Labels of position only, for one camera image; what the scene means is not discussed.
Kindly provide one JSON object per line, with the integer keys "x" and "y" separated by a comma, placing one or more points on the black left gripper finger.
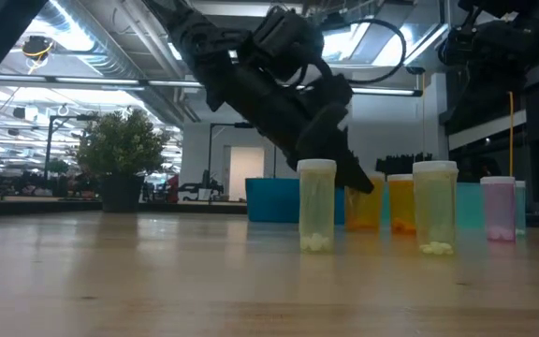
{"x": 330, "y": 136}

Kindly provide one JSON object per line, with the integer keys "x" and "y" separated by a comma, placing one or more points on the pink pill bottle white cap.
{"x": 499, "y": 206}

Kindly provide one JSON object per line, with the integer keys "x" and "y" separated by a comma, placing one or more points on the orange pill bottle white cap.
{"x": 400, "y": 201}
{"x": 365, "y": 210}

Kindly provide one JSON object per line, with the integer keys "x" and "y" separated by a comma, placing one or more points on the black gantry frame with camera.
{"x": 243, "y": 125}

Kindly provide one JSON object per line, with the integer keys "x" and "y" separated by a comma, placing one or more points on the dark background robot arm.
{"x": 206, "y": 185}

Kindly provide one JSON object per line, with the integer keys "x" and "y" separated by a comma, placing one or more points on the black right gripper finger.
{"x": 485, "y": 103}

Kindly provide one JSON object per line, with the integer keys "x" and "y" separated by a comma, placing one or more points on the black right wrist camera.
{"x": 459, "y": 47}

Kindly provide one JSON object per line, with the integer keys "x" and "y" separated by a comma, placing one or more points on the translucent teal plastic bin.
{"x": 468, "y": 206}

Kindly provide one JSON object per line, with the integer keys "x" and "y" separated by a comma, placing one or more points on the long ceiling light bar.
{"x": 382, "y": 91}

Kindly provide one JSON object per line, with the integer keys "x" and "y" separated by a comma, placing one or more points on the yellow-green bottle oval pills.
{"x": 435, "y": 206}

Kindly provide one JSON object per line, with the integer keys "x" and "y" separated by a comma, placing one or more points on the green leafy plant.
{"x": 115, "y": 145}

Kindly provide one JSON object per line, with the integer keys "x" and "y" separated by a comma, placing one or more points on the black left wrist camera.
{"x": 288, "y": 42}

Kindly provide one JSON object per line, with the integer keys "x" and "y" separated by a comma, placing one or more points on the blue plastic bin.
{"x": 269, "y": 201}

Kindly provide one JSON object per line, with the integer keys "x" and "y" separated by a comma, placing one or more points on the red background item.
{"x": 173, "y": 187}

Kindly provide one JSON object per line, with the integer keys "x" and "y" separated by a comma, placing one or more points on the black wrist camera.
{"x": 288, "y": 42}
{"x": 459, "y": 47}

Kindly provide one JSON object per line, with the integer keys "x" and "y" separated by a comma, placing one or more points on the thin black metal frame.
{"x": 48, "y": 140}

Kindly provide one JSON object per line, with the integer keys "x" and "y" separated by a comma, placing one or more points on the yellow-green bottle round pills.
{"x": 317, "y": 206}

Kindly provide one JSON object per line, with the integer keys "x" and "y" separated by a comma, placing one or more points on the dark plant pot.
{"x": 122, "y": 194}

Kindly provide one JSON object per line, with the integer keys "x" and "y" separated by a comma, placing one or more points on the pale teal pill bottle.
{"x": 520, "y": 206}

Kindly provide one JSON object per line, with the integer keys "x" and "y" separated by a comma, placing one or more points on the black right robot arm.
{"x": 522, "y": 9}

